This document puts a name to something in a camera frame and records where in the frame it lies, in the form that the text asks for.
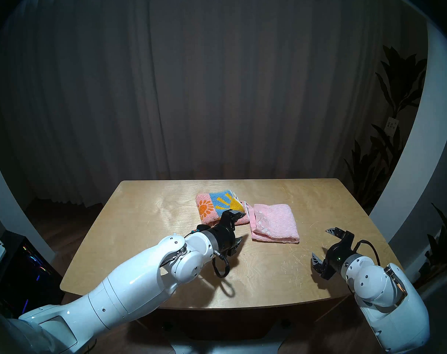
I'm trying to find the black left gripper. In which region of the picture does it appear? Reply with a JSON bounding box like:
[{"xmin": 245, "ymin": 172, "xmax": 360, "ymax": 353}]
[{"xmin": 196, "ymin": 208, "xmax": 246, "ymax": 260}]

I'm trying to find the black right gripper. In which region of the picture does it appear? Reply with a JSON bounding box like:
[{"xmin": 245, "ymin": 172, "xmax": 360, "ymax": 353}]
[{"xmin": 311, "ymin": 227, "xmax": 357, "ymax": 281}]

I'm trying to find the sunflower print terry towel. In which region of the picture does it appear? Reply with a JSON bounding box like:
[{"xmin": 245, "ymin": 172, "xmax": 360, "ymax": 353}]
[{"xmin": 196, "ymin": 189, "xmax": 250, "ymax": 226}]

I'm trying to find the plain pink terry towel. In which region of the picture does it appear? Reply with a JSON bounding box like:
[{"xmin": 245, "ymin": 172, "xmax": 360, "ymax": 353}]
[{"xmin": 249, "ymin": 203, "xmax": 301, "ymax": 244}]

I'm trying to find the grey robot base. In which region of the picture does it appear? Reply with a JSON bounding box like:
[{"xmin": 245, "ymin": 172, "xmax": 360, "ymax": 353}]
[{"xmin": 164, "ymin": 320, "xmax": 294, "ymax": 354}]

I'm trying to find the grey pleated curtain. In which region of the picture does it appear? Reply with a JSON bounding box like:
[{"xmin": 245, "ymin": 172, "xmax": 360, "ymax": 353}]
[{"xmin": 0, "ymin": 0, "xmax": 430, "ymax": 210}]

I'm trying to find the tall dark leafy plant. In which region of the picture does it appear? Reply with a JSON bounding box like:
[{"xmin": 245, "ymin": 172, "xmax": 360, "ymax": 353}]
[{"xmin": 343, "ymin": 45, "xmax": 429, "ymax": 210}]

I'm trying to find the black computer tower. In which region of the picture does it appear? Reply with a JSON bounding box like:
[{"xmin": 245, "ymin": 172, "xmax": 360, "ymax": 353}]
[{"xmin": 0, "ymin": 232, "xmax": 65, "ymax": 319}]

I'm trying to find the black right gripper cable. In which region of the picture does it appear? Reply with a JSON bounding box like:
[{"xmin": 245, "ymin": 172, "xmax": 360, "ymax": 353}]
[{"xmin": 354, "ymin": 240, "xmax": 381, "ymax": 266}]

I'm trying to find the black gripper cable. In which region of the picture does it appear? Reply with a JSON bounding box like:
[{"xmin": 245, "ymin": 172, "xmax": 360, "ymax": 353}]
[
  {"xmin": 212, "ymin": 252, "xmax": 231, "ymax": 279},
  {"xmin": 354, "ymin": 240, "xmax": 381, "ymax": 266}
]

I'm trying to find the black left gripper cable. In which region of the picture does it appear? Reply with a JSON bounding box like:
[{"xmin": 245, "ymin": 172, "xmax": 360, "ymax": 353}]
[{"xmin": 212, "ymin": 252, "xmax": 231, "ymax": 279}]

